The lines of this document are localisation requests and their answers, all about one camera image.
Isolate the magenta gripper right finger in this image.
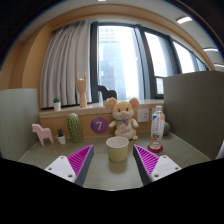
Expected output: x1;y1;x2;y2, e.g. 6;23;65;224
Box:
133;144;181;185

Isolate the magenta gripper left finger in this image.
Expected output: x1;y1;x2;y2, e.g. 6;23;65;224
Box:
45;145;94;186

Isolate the clear plastic water bottle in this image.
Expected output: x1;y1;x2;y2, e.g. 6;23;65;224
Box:
150;105;165;149

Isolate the red round coaster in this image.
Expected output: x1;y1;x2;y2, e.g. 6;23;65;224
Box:
147;145;163;153

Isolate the small potted plant on table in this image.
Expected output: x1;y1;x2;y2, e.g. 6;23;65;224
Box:
57;128;66;144

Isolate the round green cactus ornament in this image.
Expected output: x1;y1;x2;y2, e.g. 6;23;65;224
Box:
163;122;170;136

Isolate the cream paper cup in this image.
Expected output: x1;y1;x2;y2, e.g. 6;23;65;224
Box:
106;136;129;162

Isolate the tall green cactus ornament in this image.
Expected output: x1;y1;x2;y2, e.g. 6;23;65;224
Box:
66;113;82;143

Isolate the pink wooden horse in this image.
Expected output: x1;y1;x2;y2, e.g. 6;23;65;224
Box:
32;124;54;145

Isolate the purple round number sticker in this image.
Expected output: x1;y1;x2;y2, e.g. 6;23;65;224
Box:
91;117;108;134

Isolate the plush mouse toy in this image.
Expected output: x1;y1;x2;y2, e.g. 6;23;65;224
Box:
106;98;139;140

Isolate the small potted plant on sill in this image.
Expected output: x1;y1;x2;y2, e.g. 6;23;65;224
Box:
53;97;61;111

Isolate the black wooden horse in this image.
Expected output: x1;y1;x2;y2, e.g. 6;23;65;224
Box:
98;85;117;100

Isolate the wooden hand model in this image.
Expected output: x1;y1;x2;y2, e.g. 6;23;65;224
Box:
76;73;87;108

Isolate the grey curtain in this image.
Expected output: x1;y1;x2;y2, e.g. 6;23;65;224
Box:
40;20;92;108

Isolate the white wall socket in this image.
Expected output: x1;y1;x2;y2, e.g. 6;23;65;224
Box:
137;109;149;122

